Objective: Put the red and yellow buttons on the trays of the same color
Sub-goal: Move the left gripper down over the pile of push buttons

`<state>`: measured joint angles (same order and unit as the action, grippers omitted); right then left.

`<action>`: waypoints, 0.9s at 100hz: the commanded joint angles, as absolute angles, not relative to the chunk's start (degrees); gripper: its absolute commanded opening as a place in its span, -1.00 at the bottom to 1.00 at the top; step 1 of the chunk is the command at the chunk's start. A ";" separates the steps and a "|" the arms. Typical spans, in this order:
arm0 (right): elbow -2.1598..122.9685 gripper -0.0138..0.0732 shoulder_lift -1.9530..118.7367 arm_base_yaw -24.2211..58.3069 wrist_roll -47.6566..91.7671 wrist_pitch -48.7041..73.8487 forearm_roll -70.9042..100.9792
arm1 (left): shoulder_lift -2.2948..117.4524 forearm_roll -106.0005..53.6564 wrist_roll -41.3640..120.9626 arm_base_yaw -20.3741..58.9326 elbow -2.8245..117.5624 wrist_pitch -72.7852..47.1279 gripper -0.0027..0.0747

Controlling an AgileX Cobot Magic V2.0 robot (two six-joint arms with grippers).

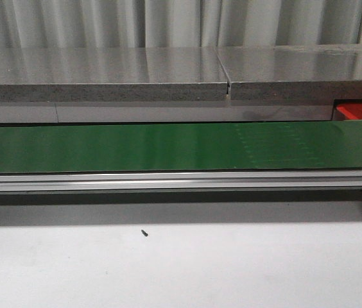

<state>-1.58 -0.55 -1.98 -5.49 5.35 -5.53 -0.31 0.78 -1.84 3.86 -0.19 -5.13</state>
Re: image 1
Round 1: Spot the green conveyor belt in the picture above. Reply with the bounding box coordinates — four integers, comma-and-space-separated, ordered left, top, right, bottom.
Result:
0, 121, 362, 174

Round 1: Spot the red plastic bin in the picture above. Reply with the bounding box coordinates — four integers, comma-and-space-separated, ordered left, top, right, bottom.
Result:
335, 103, 362, 120

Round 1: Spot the grey stone slab right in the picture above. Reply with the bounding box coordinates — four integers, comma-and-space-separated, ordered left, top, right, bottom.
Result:
216, 44, 362, 101

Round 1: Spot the grey stone slab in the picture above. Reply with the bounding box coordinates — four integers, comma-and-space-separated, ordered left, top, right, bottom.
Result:
216, 44, 362, 101
0, 47, 228, 102

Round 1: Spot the grey stone slab left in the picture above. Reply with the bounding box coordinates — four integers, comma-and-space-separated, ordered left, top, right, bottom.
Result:
0, 47, 228, 102

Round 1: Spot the grey pleated curtain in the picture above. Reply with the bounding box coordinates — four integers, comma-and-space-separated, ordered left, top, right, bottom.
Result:
0, 1, 362, 47

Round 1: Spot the aluminium conveyor side rail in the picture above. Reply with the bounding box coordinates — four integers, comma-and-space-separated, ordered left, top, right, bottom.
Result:
0, 170, 362, 193

